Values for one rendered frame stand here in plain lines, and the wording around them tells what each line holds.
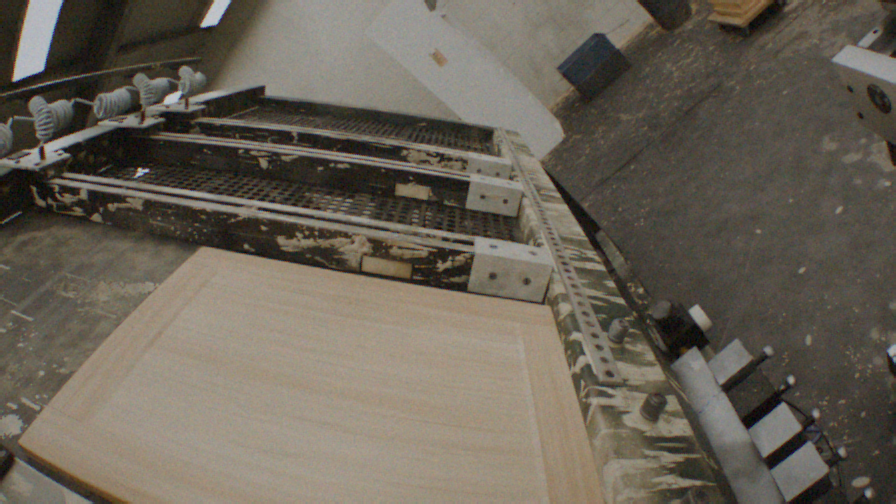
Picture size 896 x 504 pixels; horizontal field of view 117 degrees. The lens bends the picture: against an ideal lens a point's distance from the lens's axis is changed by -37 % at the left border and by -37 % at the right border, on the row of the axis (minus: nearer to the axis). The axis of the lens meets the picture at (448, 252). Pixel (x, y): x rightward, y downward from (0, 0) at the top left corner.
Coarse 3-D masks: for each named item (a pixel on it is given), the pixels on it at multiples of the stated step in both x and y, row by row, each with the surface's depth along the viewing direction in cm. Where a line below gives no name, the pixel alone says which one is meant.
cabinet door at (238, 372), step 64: (192, 256) 60; (128, 320) 44; (192, 320) 48; (256, 320) 51; (320, 320) 54; (384, 320) 57; (448, 320) 59; (512, 320) 61; (128, 384) 36; (192, 384) 39; (256, 384) 42; (320, 384) 44; (384, 384) 46; (448, 384) 48; (512, 384) 49; (64, 448) 27; (128, 448) 30; (192, 448) 33; (256, 448) 35; (320, 448) 37; (384, 448) 38; (448, 448) 39; (512, 448) 41; (576, 448) 41
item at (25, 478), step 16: (16, 464) 21; (0, 480) 19; (16, 480) 20; (32, 480) 21; (48, 480) 22; (0, 496) 18; (16, 496) 19; (32, 496) 20; (48, 496) 21; (64, 496) 21; (80, 496) 22
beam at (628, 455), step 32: (544, 192) 111; (576, 224) 93; (576, 256) 78; (608, 288) 68; (576, 320) 58; (608, 320) 59; (576, 352) 52; (640, 352) 53; (576, 384) 50; (640, 384) 47; (608, 416) 42; (672, 416) 42; (608, 448) 38; (640, 448) 38; (672, 448) 38; (608, 480) 36; (640, 480) 34; (672, 480) 34; (704, 480) 34
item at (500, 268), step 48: (48, 192) 64; (96, 192) 64; (144, 192) 66; (192, 192) 69; (192, 240) 67; (240, 240) 67; (288, 240) 67; (336, 240) 66; (384, 240) 66; (432, 240) 68; (480, 240) 71; (480, 288) 69; (528, 288) 69
